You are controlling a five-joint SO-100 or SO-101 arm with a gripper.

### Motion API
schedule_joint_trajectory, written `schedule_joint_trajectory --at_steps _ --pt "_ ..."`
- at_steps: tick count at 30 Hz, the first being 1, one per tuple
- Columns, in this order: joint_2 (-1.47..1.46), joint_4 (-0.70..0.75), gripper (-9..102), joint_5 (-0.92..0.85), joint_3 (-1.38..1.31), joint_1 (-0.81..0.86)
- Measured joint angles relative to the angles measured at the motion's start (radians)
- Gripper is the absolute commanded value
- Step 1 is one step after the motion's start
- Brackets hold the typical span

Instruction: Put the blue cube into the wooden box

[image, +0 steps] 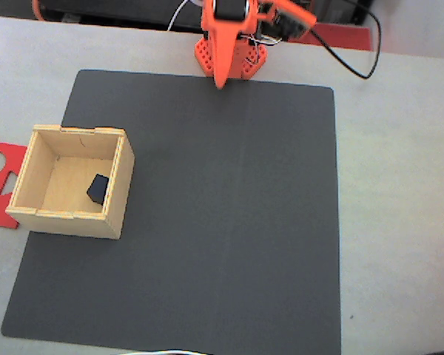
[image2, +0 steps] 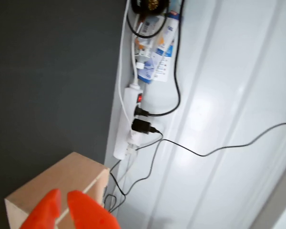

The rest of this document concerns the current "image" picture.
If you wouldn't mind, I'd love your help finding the thin white cable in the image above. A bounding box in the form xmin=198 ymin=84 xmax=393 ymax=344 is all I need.
xmin=166 ymin=0 xmax=190 ymax=33
xmin=120 ymin=348 xmax=208 ymax=355

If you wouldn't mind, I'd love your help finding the dark grey mat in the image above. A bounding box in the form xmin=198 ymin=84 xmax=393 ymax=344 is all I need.
xmin=0 ymin=69 xmax=342 ymax=355

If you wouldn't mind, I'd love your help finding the red board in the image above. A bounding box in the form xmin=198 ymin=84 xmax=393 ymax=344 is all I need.
xmin=314 ymin=21 xmax=373 ymax=51

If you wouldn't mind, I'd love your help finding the black equipment case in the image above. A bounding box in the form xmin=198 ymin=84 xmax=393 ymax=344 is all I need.
xmin=36 ymin=0 xmax=204 ymax=34

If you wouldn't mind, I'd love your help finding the open wooden box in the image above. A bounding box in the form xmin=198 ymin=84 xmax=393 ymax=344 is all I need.
xmin=5 ymin=124 xmax=136 ymax=240

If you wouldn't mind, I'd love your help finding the black camera cable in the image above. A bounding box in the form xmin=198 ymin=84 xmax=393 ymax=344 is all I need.
xmin=309 ymin=0 xmax=383 ymax=81

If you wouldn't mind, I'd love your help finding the blue cube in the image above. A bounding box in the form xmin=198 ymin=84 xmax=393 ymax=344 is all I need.
xmin=86 ymin=173 xmax=110 ymax=206

